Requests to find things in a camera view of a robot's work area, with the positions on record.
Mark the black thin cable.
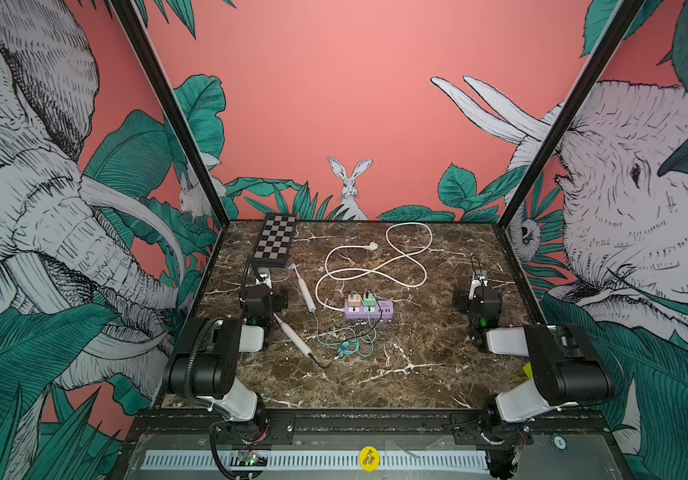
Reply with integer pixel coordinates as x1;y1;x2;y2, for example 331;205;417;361
310;305;386;370

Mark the pink USB charger cube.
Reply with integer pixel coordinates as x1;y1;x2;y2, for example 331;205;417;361
348;292;362;308

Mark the teal USB cable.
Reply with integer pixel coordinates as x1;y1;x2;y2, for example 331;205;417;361
312;308;384;360

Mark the green cube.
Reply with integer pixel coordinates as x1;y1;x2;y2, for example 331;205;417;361
363;292;379;309

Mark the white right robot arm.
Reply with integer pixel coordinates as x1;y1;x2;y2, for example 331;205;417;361
452;282;615;427

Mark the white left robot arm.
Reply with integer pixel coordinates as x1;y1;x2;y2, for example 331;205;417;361
162;283;288;429

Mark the black white chessboard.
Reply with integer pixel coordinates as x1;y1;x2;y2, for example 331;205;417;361
252;213;297;268

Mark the purple power strip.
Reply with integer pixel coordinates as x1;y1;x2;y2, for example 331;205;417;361
344;300;395;322

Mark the yellow round sticker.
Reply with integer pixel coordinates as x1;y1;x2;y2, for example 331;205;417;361
359;446;381;472

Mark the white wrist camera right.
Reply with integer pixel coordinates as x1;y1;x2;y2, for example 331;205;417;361
469;270;488;299

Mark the white power strip cable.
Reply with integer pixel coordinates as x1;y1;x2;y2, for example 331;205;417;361
315;221;435;312

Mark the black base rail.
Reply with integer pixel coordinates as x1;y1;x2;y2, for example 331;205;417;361
133;407;561;457

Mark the white slotted cable duct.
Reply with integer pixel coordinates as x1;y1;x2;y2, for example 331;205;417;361
141;450;489;473

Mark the black enclosure corner post left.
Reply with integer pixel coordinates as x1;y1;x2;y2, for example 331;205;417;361
111;0;230;227

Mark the black enclosure corner post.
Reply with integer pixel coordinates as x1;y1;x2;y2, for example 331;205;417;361
497;0;645;230
111;0;230;227

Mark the black enclosure corner post right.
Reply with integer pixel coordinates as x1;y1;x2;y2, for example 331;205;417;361
497;0;645;230

